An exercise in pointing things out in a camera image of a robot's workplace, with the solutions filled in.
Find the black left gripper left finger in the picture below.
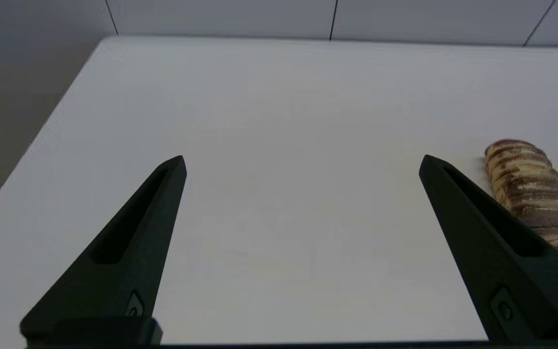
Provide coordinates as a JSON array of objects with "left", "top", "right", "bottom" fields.
[{"left": 19, "top": 155, "right": 188, "bottom": 346}]

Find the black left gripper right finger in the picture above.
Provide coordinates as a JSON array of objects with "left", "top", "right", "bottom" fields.
[{"left": 418, "top": 154, "right": 558, "bottom": 343}]

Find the brown striped long bread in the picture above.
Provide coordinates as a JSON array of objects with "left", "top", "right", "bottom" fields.
[{"left": 483, "top": 139, "right": 558, "bottom": 254}]

